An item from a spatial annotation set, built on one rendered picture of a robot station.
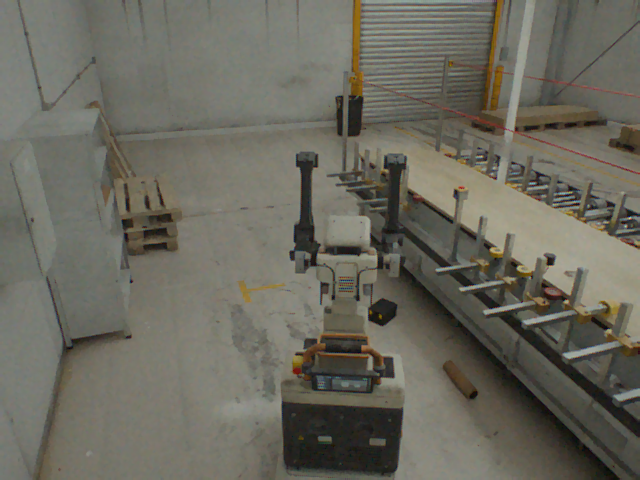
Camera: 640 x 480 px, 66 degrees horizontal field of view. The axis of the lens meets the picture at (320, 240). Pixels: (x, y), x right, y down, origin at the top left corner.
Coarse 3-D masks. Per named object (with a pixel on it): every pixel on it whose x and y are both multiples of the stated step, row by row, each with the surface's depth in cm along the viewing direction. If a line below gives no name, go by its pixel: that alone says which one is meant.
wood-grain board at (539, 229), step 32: (416, 160) 478; (448, 160) 478; (416, 192) 396; (448, 192) 396; (480, 192) 396; (512, 192) 396; (512, 224) 337; (544, 224) 337; (576, 224) 337; (512, 256) 294; (576, 256) 294; (608, 256) 294; (608, 288) 261; (608, 320) 234
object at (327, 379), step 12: (312, 372) 194; (324, 372) 194; (336, 372) 194; (348, 372) 194; (360, 372) 194; (372, 372) 194; (384, 372) 202; (312, 384) 202; (324, 384) 202; (336, 384) 201; (348, 384) 200; (360, 384) 199; (372, 384) 198
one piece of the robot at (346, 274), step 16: (320, 256) 222; (336, 256) 221; (352, 256) 221; (368, 256) 221; (320, 272) 223; (336, 272) 222; (352, 272) 222; (368, 272) 221; (336, 288) 225; (352, 288) 225; (336, 304) 234; (352, 304) 234; (336, 320) 239; (352, 320) 238
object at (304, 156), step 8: (304, 152) 237; (312, 152) 237; (304, 160) 230; (312, 160) 230; (304, 168) 231; (304, 176) 231; (304, 184) 232; (304, 192) 233; (304, 200) 234; (304, 208) 235; (304, 216) 236; (296, 224) 239; (304, 224) 237; (312, 224) 239; (296, 232) 238; (312, 232) 238; (296, 240) 239; (312, 240) 238
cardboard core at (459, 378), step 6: (444, 366) 332; (450, 366) 328; (456, 366) 329; (450, 372) 326; (456, 372) 323; (456, 378) 320; (462, 378) 317; (462, 384) 314; (468, 384) 312; (462, 390) 314; (468, 390) 309; (474, 390) 308; (468, 396) 309; (474, 396) 312
